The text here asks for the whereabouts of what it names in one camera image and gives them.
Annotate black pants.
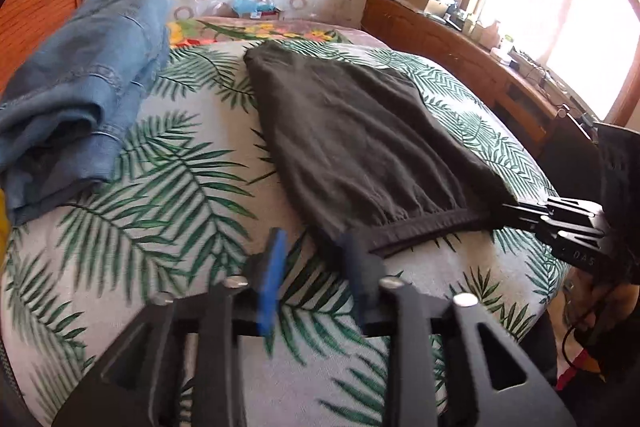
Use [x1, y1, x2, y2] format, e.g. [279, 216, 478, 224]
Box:
[244, 41, 516, 259]

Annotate person's right hand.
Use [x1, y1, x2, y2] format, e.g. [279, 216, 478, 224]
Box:
[563, 268, 639, 341]

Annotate wooden side cabinet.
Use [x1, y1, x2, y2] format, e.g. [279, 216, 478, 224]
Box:
[361, 0, 598, 160]

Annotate palm leaf bedspread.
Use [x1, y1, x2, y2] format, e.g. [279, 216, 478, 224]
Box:
[0, 38, 572, 427]

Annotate folded blue jeans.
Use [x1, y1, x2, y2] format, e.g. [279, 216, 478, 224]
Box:
[1, 0, 170, 225]

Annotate floral blanket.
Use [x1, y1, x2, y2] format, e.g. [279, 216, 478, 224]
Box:
[167, 16, 386, 48]

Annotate blue tissue box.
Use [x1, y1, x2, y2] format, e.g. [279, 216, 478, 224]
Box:
[231, 0, 282, 20]

